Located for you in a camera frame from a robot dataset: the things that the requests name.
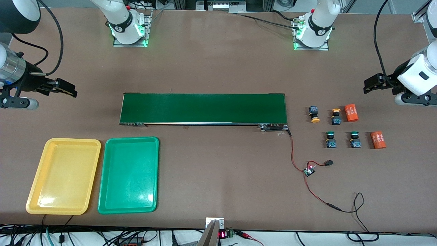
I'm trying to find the green plastic tray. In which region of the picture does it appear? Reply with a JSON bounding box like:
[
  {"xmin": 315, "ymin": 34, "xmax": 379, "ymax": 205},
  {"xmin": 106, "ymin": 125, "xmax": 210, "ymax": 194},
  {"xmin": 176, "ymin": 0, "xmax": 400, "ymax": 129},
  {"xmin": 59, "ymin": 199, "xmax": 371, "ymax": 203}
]
[{"xmin": 98, "ymin": 136, "xmax": 160, "ymax": 215}]

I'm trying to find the red power strip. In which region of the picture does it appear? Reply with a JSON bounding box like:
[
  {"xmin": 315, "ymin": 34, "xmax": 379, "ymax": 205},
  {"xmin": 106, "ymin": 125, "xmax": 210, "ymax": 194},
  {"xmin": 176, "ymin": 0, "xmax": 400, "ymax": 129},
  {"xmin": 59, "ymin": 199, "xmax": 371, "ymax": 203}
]
[{"xmin": 116, "ymin": 238, "xmax": 145, "ymax": 246}]

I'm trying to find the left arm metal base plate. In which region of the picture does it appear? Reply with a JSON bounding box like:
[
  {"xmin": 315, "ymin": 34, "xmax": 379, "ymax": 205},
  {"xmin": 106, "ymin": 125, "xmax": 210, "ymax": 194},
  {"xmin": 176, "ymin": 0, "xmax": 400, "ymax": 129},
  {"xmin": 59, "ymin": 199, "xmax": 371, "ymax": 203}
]
[{"xmin": 292, "ymin": 17, "xmax": 330, "ymax": 51}]

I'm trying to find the yellow pushbutton green-marked block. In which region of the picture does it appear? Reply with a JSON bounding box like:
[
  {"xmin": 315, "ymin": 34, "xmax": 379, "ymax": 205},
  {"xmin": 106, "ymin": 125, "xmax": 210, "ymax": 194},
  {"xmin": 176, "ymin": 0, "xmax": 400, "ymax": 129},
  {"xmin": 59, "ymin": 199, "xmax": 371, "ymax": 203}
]
[{"xmin": 330, "ymin": 108, "xmax": 342, "ymax": 126}]

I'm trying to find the orange cylinder printed 4680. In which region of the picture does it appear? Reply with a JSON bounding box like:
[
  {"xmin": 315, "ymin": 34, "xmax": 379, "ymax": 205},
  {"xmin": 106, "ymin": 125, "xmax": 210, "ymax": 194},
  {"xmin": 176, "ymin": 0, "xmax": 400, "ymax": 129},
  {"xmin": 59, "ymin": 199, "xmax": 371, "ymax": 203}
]
[{"xmin": 370, "ymin": 131, "xmax": 387, "ymax": 150}]

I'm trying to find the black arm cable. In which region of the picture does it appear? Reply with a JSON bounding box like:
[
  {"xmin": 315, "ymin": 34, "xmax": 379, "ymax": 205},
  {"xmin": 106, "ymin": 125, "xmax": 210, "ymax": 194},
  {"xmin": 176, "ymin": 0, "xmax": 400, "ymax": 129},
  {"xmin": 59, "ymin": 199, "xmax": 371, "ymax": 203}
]
[
  {"xmin": 373, "ymin": 0, "xmax": 391, "ymax": 82},
  {"xmin": 12, "ymin": 0, "xmax": 64, "ymax": 76}
]

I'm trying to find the black base supply cable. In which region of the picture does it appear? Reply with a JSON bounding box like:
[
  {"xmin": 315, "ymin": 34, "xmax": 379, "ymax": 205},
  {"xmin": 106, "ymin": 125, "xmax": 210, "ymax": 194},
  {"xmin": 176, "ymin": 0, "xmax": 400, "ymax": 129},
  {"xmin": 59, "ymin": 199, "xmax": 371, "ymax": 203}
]
[{"xmin": 228, "ymin": 10, "xmax": 301, "ymax": 29}]

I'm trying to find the green mushroom pushbutton switch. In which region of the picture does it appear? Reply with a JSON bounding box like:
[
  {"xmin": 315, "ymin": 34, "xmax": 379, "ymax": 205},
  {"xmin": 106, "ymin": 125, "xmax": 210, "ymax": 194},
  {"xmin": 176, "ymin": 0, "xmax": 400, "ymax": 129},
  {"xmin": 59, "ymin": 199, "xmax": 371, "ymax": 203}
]
[
  {"xmin": 349, "ymin": 131, "xmax": 362, "ymax": 149},
  {"xmin": 325, "ymin": 131, "xmax": 337, "ymax": 149}
]

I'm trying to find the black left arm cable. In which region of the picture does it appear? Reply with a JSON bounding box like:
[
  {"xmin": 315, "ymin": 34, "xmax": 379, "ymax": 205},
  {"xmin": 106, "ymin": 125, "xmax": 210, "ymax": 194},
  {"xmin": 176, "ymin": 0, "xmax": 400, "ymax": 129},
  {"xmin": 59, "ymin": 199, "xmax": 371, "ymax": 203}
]
[{"xmin": 373, "ymin": 0, "xmax": 391, "ymax": 82}]

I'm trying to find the yellow pushbutton red-marked block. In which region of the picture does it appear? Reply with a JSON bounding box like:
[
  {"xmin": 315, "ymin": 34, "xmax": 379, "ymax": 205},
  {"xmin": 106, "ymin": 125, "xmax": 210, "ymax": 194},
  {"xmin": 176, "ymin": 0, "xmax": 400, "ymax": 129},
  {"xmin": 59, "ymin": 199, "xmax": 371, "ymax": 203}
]
[{"xmin": 308, "ymin": 106, "xmax": 321, "ymax": 123}]

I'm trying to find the black plug with red lead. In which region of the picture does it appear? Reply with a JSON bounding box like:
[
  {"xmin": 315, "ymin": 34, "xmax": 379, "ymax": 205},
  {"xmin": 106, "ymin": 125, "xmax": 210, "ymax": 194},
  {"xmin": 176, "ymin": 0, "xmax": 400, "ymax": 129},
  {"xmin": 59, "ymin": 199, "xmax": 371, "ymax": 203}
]
[{"xmin": 308, "ymin": 159, "xmax": 334, "ymax": 168}]

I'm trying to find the green belt conveyor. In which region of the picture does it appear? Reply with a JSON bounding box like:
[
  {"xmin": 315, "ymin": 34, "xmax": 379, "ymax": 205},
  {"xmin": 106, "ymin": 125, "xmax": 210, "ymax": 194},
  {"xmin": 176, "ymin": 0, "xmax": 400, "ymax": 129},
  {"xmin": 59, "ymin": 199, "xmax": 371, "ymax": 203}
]
[{"xmin": 118, "ymin": 92, "xmax": 291, "ymax": 132}]

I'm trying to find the red clip lead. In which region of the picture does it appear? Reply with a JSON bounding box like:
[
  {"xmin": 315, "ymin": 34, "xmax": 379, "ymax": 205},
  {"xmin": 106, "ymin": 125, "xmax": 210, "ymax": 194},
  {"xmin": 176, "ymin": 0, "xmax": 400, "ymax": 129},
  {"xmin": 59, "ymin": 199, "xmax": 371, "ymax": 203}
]
[{"xmin": 235, "ymin": 231, "xmax": 265, "ymax": 246}]

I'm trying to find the orange cylinder printed 4650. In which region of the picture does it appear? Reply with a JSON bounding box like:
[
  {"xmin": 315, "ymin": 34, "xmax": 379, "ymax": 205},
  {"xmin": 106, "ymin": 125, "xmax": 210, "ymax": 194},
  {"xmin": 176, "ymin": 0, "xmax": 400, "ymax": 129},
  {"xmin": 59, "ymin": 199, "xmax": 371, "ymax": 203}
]
[{"xmin": 344, "ymin": 104, "xmax": 360, "ymax": 123}]

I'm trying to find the red black motor cable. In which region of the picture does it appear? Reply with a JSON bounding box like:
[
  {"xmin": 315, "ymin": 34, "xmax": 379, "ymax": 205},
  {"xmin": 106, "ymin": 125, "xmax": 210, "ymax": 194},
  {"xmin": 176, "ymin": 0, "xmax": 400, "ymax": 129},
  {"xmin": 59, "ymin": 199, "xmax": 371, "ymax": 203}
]
[{"xmin": 288, "ymin": 127, "xmax": 308, "ymax": 172}]

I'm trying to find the yellow plastic tray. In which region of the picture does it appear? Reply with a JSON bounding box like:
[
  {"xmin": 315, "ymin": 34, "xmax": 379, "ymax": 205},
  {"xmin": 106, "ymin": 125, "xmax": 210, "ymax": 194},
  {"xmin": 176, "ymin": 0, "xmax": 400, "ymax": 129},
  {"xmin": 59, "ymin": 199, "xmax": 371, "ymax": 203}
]
[{"xmin": 26, "ymin": 138, "xmax": 102, "ymax": 216}]

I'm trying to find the aluminium corner post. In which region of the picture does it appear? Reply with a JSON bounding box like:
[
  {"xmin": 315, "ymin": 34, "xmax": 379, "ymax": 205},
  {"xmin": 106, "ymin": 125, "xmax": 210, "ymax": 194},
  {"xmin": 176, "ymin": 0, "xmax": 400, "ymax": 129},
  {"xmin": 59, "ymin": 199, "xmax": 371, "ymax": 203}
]
[{"xmin": 412, "ymin": 0, "xmax": 432, "ymax": 24}]

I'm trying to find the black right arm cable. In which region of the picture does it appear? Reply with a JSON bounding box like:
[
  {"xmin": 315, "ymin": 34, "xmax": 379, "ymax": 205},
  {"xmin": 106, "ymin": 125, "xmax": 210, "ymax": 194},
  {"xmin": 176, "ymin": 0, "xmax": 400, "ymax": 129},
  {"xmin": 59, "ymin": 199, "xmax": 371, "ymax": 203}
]
[{"xmin": 12, "ymin": 0, "xmax": 64, "ymax": 76}]

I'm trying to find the red black power cable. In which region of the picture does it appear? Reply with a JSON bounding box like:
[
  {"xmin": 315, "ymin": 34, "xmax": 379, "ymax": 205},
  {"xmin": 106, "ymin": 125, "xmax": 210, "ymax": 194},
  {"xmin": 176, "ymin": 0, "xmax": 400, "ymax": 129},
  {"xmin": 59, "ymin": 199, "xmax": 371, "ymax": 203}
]
[{"xmin": 305, "ymin": 173, "xmax": 371, "ymax": 233}]

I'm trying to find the grey metal camera bracket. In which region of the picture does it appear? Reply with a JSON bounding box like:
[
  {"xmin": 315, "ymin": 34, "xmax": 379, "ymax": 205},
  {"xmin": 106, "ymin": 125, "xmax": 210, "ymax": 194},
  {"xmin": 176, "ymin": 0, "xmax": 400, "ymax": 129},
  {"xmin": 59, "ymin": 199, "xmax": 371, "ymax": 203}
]
[{"xmin": 196, "ymin": 217, "xmax": 225, "ymax": 246}]

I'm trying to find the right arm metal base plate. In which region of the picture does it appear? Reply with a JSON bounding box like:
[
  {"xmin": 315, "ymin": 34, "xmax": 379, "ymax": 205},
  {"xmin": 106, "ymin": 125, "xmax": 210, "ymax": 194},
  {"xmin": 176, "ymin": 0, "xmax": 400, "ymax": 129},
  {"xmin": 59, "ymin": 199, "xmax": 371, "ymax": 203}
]
[{"xmin": 113, "ymin": 10, "xmax": 153, "ymax": 47}]

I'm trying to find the aluminium frame rack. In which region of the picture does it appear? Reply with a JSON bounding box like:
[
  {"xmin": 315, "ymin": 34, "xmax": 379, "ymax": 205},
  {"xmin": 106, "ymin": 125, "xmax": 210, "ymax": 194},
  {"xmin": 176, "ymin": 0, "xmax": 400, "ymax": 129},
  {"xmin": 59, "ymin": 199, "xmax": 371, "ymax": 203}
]
[{"xmin": 172, "ymin": 0, "xmax": 273, "ymax": 13}]

